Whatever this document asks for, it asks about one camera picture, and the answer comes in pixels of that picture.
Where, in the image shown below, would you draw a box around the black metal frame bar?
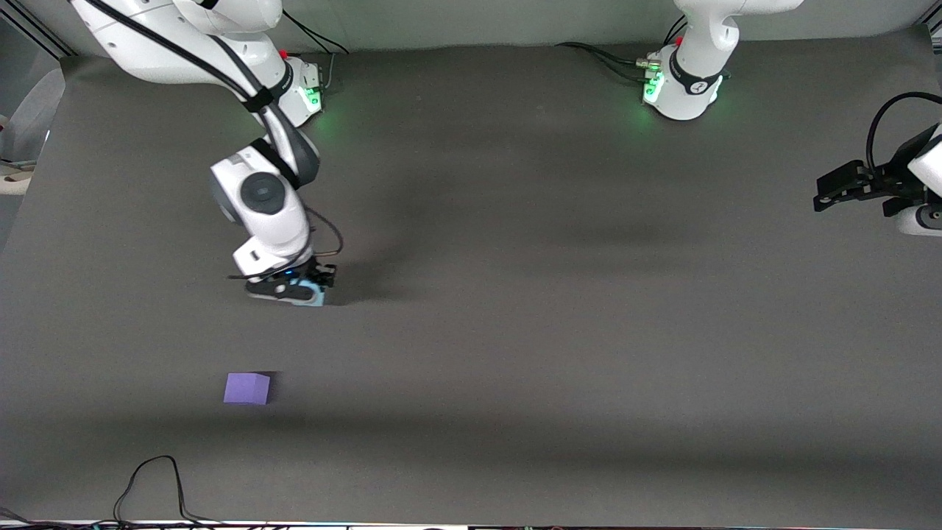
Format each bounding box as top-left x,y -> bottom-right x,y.
0,0 -> 76,58

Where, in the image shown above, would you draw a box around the purple foam block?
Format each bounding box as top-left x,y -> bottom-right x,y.
224,372 -> 272,406

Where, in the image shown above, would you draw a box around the black left arm base cables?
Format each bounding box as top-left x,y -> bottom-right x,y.
556,15 -> 689,83

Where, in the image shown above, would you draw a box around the black arm wrist cable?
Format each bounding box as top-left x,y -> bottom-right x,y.
85,0 -> 344,281
866,91 -> 942,172

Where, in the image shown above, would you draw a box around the dark grey table mat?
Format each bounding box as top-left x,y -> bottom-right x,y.
0,26 -> 942,528

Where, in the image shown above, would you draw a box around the black right arm base cables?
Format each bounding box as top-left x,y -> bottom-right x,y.
280,9 -> 349,91

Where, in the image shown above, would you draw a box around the black left arm wrist cable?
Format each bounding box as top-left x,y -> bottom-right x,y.
866,91 -> 942,172

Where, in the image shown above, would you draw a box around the thin black looped cable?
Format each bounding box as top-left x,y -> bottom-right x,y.
113,455 -> 222,528

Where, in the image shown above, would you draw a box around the black right arm wrist cable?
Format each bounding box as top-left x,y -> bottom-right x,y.
85,0 -> 344,281

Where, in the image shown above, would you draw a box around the black arm base cables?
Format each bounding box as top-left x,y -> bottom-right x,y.
280,9 -> 349,91
556,15 -> 689,83

